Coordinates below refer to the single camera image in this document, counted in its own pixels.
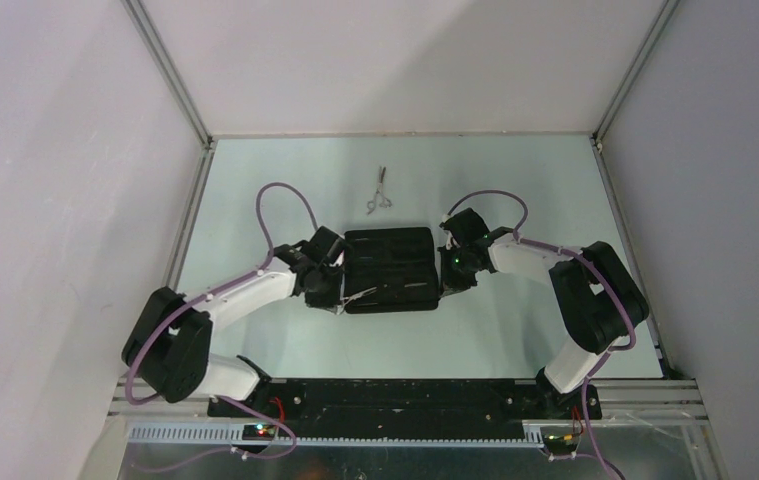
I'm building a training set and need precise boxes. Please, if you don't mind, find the black zippered tool case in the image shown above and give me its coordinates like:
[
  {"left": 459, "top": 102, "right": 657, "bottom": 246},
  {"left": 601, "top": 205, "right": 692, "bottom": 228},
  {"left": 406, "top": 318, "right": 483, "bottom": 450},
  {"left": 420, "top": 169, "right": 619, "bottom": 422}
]
[{"left": 343, "top": 227, "right": 440, "bottom": 315}]

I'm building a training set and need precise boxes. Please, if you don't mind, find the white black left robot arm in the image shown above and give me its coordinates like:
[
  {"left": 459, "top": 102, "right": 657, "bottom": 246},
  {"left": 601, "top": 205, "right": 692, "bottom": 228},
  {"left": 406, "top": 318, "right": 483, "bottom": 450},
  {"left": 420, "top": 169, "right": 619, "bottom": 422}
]
[{"left": 121, "top": 227, "right": 350, "bottom": 417}]

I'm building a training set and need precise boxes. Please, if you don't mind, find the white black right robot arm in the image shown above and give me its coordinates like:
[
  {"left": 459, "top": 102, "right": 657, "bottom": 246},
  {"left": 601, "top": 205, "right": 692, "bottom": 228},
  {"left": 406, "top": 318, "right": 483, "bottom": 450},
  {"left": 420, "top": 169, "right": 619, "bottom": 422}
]
[{"left": 438, "top": 208, "right": 650, "bottom": 418}]

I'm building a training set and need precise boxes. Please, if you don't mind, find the silver thinning scissors far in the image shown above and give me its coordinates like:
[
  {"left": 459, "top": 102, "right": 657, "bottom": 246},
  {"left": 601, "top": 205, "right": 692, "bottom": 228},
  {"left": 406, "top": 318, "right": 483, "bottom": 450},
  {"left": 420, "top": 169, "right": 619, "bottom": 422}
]
[{"left": 366, "top": 166, "right": 393, "bottom": 215}]

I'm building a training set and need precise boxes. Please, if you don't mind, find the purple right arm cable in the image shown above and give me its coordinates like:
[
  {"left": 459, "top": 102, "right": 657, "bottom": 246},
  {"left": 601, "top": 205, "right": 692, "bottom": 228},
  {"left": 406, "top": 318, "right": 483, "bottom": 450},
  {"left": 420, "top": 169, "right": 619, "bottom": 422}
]
[{"left": 446, "top": 190, "right": 639, "bottom": 480}]

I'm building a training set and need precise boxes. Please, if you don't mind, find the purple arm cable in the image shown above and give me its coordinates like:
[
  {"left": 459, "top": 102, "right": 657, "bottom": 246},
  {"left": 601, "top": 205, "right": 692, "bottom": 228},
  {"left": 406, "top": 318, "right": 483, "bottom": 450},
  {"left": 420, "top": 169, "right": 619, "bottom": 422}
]
[
  {"left": 446, "top": 190, "right": 639, "bottom": 480},
  {"left": 123, "top": 182, "right": 321, "bottom": 475}
]

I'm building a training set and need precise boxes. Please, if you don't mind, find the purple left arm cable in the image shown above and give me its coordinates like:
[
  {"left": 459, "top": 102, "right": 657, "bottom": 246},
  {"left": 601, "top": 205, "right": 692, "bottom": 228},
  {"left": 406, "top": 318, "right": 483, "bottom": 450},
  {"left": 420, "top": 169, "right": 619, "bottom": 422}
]
[{"left": 123, "top": 182, "right": 321, "bottom": 475}]

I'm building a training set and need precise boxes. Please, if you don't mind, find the aluminium front frame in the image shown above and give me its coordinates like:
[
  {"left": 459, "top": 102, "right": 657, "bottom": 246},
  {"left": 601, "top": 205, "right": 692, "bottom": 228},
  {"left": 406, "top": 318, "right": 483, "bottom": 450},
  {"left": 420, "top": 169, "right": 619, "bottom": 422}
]
[{"left": 109, "top": 379, "right": 716, "bottom": 455}]

